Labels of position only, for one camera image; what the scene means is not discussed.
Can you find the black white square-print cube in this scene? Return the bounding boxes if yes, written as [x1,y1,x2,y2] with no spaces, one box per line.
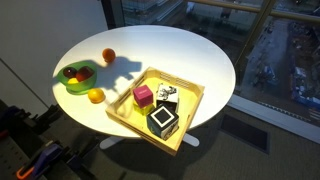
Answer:
[146,103,180,141]

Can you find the white table base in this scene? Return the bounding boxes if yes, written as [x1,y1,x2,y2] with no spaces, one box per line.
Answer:
[99,133,200,150]

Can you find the red apple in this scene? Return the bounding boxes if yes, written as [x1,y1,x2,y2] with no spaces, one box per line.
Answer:
[75,65,95,83]

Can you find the wooden crate tray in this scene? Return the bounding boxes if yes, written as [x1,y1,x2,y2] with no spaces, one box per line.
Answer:
[105,66,206,157]

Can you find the orange fruit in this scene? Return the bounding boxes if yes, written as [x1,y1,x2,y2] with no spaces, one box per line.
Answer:
[101,47,117,63]

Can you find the tan window mullion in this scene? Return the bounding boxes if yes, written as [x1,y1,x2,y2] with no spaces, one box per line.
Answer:
[233,0,278,68]

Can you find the yellow-orange citrus fruit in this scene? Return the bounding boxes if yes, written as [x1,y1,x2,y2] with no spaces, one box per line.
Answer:
[87,87,106,104]

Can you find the small dark object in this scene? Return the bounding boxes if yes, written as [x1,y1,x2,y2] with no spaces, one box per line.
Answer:
[155,82,180,113]

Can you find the dark window frame post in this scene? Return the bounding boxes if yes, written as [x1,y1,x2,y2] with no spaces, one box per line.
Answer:
[100,0,126,30]

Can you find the dark floor vent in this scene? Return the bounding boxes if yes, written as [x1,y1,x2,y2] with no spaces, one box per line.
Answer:
[219,114,270,155]

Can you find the tan window handrail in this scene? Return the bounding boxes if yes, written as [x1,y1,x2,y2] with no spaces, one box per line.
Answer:
[186,0,320,24]

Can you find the pink cube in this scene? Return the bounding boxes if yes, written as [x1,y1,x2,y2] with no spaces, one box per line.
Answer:
[132,84,154,109]

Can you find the green plastic bowl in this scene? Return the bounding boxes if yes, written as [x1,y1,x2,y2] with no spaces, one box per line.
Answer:
[54,61,99,95]

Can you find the yellow-green cube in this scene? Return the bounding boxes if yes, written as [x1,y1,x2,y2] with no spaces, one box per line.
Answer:
[133,101,155,117]

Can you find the dark purple plum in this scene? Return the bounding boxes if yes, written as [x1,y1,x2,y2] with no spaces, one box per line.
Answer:
[62,66,78,80]

